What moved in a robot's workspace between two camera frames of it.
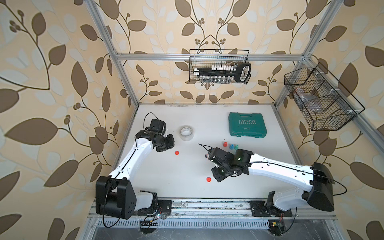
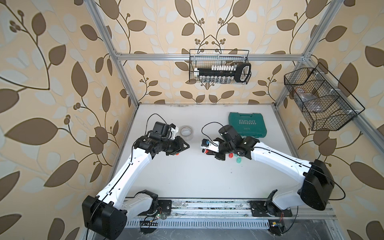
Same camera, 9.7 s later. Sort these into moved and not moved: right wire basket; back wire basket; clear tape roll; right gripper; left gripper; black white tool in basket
Moved: left gripper; right gripper
Not moved: right wire basket; black white tool in basket; clear tape roll; back wire basket
